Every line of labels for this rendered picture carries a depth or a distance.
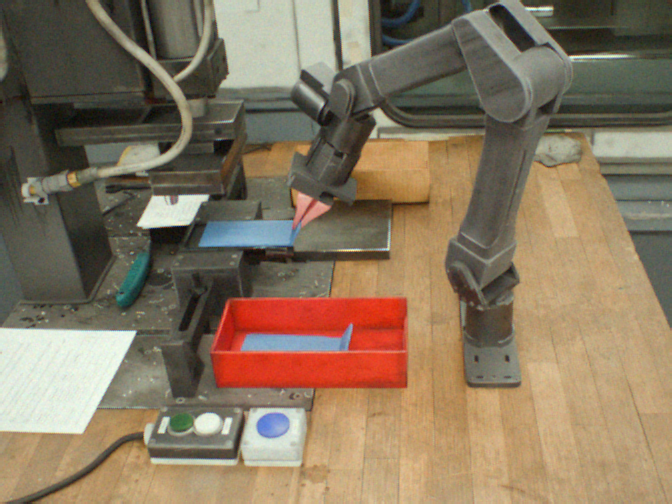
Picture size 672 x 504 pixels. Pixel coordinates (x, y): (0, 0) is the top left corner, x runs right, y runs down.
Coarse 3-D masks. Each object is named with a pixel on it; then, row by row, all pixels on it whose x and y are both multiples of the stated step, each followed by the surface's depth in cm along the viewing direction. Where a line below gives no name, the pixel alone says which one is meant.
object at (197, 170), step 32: (192, 96) 108; (64, 128) 110; (96, 128) 110; (128, 128) 109; (160, 128) 109; (192, 128) 108; (224, 128) 108; (192, 160) 108; (224, 160) 107; (160, 192) 107; (192, 192) 106; (224, 192) 106
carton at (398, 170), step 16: (304, 144) 150; (368, 144) 149; (384, 144) 148; (400, 144) 148; (416, 144) 148; (368, 160) 150; (384, 160) 150; (400, 160) 150; (416, 160) 150; (352, 176) 140; (368, 176) 139; (384, 176) 139; (400, 176) 139; (416, 176) 139; (368, 192) 141; (384, 192) 141; (400, 192) 140; (416, 192) 140
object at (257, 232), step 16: (208, 224) 122; (224, 224) 122; (240, 224) 121; (256, 224) 121; (272, 224) 121; (288, 224) 121; (208, 240) 118; (224, 240) 117; (240, 240) 117; (256, 240) 117; (272, 240) 117; (288, 240) 116
